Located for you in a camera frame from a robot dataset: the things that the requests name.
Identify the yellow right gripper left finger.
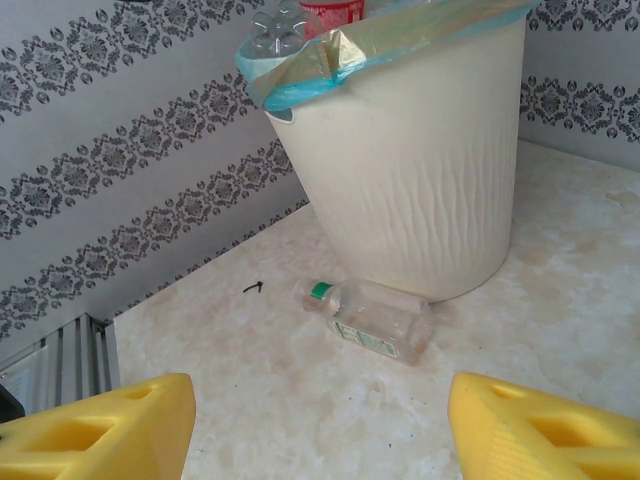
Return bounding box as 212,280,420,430
0,372,197,480

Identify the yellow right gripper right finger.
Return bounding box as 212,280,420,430
447,372,640,480

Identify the clear bottle small red label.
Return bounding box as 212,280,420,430
248,0,312,57

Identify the clear cola bottle red label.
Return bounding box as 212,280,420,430
298,0,366,41

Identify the cream plastic waste bin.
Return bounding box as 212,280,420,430
264,12,529,303

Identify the white bin with blue bag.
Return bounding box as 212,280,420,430
234,0,541,114

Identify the square clear bottle green band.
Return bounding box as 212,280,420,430
293,277,434,368

